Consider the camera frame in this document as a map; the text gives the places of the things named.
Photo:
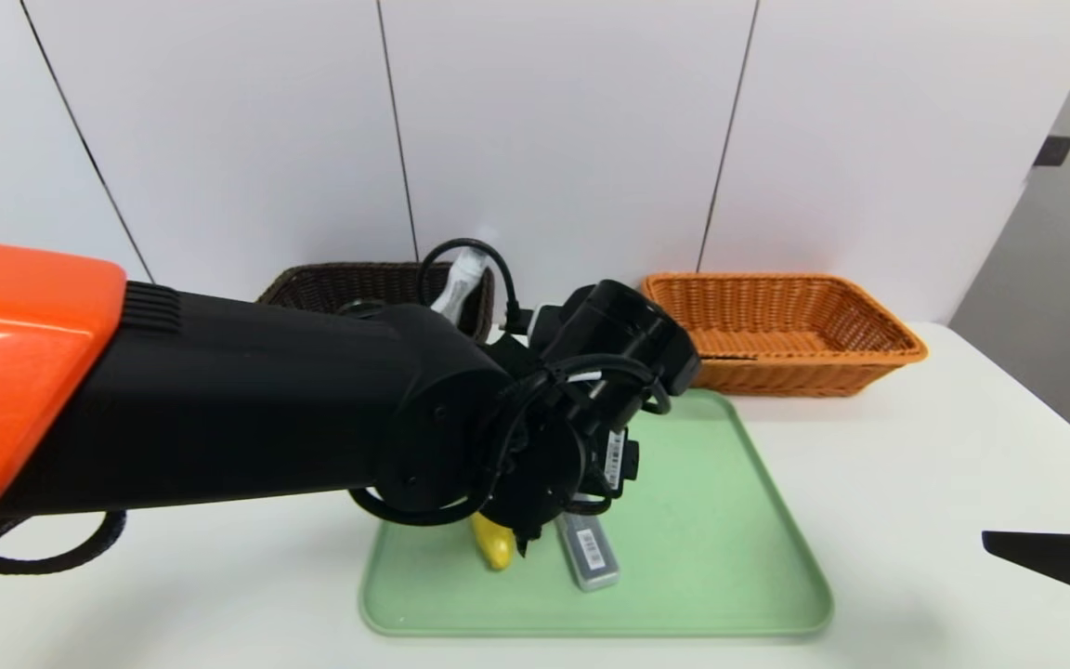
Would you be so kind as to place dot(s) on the dark brown wicker basket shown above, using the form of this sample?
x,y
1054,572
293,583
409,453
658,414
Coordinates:
x,y
312,283

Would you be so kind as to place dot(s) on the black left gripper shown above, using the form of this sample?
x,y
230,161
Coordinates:
x,y
618,462

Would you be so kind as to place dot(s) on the orange wicker basket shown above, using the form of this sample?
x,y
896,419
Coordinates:
x,y
823,325

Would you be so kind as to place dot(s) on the orange and black left arm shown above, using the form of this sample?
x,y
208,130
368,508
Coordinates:
x,y
219,400

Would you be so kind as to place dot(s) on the light green plastic tray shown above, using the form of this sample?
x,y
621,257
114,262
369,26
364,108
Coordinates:
x,y
730,557

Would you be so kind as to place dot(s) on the grey transparent plastic case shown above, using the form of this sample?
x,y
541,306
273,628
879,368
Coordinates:
x,y
595,562

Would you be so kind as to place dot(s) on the black wall fixture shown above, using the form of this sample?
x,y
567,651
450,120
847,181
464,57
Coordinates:
x,y
1054,150

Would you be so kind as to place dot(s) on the yellow banana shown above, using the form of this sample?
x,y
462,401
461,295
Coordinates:
x,y
495,548

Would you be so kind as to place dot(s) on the black zip tie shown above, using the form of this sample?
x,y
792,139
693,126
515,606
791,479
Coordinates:
x,y
739,357

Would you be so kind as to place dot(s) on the white plastic bottle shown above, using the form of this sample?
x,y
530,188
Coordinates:
x,y
461,283

